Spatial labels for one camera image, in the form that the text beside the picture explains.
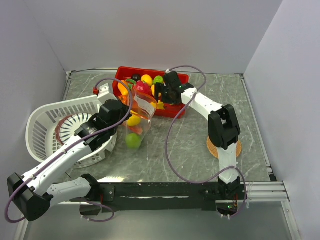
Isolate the yellow orange fruit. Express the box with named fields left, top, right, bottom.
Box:
left=151, top=85, right=156, bottom=96

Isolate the yellow fruit front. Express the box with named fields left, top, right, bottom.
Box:
left=126, top=114, right=141, bottom=127

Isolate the clear zip bag orange zipper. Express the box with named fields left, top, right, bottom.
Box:
left=123, top=89, right=157, bottom=150

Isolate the green lime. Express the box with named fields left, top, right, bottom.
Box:
left=125, top=133, right=142, bottom=149

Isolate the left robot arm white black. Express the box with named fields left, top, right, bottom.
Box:
left=7, top=99, right=132, bottom=222

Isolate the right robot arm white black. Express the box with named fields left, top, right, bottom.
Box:
left=155, top=69, right=245, bottom=199

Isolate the green yellow guava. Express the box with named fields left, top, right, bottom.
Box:
left=153, top=75, right=164, bottom=85

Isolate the yellow lemon back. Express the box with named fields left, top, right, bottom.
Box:
left=140, top=74, right=154, bottom=87

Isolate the pink dragon fruit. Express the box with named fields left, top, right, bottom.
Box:
left=134, top=80, right=152, bottom=96

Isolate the small orange pumpkin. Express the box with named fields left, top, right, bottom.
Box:
left=118, top=95, right=130, bottom=105

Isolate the yellow banana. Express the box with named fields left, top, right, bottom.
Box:
left=157, top=100, right=165, bottom=110

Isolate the dark purple mangosteen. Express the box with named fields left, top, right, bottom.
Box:
left=131, top=73, right=141, bottom=82

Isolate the yellow orange mango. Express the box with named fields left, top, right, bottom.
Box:
left=117, top=80, right=130, bottom=96

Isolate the green watermelon wedge back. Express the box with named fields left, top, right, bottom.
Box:
left=125, top=78, right=136, bottom=87

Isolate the red plastic tray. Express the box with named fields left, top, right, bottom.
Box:
left=112, top=66, right=189, bottom=118

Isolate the white blue striped plate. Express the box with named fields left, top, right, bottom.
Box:
left=59, top=113, right=92, bottom=144

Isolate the dark red plate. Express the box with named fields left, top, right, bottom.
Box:
left=54, top=117, right=67, bottom=145

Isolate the white plastic basket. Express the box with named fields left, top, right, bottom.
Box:
left=25, top=95, right=102, bottom=163

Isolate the round woven bamboo coaster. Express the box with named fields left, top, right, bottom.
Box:
left=206, top=137, right=242, bottom=159

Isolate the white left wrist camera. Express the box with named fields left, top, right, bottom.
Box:
left=97, top=83, right=117, bottom=104

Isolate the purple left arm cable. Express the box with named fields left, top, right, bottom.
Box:
left=4, top=77, right=133, bottom=223

